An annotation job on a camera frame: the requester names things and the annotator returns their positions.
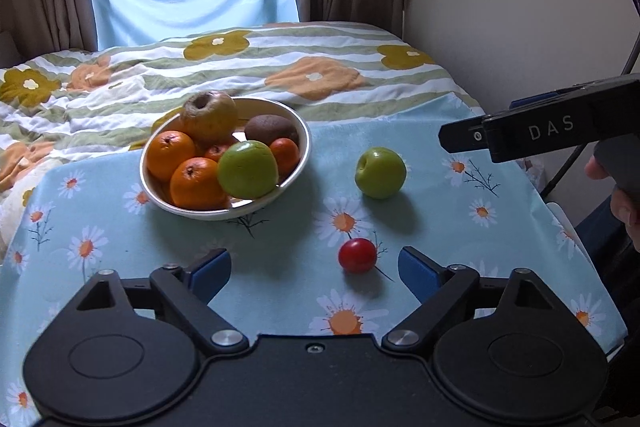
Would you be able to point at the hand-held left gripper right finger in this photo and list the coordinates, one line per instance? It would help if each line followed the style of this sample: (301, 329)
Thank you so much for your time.
(417, 277)

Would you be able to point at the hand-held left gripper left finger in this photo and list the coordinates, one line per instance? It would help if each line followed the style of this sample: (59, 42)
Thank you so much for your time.
(212, 274)

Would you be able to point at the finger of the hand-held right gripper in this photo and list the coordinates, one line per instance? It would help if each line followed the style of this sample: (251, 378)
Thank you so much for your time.
(462, 136)
(532, 101)

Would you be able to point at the white bowl with yellow print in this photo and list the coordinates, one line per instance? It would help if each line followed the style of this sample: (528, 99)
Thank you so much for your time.
(200, 213)

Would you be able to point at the red tomato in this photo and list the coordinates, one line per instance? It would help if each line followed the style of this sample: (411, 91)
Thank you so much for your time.
(356, 255)

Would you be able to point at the green apple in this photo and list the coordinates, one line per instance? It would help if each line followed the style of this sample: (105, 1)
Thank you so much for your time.
(380, 174)
(247, 171)

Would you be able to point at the orange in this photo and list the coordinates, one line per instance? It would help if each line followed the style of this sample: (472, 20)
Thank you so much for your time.
(195, 184)
(167, 154)

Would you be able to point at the small reddish fruit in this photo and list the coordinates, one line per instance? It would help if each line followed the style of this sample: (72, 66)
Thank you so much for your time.
(216, 152)

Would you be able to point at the small orange tomato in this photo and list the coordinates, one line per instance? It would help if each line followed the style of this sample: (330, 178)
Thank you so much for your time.
(286, 154)

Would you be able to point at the person's right hand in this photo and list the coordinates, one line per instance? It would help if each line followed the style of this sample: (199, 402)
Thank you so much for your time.
(627, 212)

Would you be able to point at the white plastic object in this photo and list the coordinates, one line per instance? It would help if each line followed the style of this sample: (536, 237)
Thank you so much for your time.
(560, 217)

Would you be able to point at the light blue daisy tablecloth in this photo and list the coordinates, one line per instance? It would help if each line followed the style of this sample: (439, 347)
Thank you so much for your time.
(300, 212)

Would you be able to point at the wrinkled brown apple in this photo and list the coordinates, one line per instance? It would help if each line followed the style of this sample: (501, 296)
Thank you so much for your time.
(212, 119)

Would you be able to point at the brown kiwi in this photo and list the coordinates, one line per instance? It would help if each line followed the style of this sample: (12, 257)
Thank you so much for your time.
(270, 129)

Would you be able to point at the striped floral blanket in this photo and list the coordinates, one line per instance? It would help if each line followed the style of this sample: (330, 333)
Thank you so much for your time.
(320, 52)

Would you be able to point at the grey headboard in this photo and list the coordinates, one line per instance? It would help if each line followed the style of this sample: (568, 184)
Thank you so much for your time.
(7, 49)

